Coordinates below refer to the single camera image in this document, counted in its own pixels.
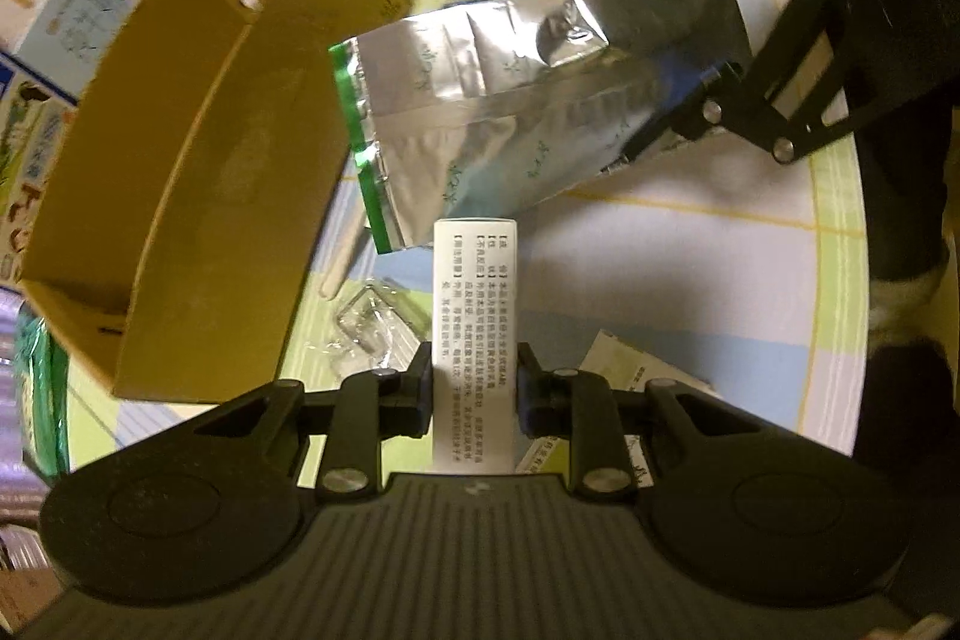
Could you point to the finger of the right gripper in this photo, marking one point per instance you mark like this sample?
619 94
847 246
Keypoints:
742 100

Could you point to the clear plastic wire packet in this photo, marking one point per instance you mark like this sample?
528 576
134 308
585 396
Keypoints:
378 327

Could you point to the long white medicine box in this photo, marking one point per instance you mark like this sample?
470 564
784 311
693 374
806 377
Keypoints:
474 346

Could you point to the silver foil pouch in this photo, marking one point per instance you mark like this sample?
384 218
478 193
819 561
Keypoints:
484 109

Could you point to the brown cardboard sorting box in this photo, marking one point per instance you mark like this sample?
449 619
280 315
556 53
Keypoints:
180 219

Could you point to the white Mecobalamin medicine box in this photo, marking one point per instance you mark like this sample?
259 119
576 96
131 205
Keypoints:
628 371

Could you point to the green tea package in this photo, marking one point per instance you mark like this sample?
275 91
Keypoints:
40 368

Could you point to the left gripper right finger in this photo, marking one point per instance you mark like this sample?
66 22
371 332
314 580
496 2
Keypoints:
579 408

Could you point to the dark blue milk carton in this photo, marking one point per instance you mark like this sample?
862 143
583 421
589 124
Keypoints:
36 117

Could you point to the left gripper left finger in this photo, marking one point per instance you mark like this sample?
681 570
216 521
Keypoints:
366 410

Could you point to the white speckled spoon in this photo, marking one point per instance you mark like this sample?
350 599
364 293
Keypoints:
331 281

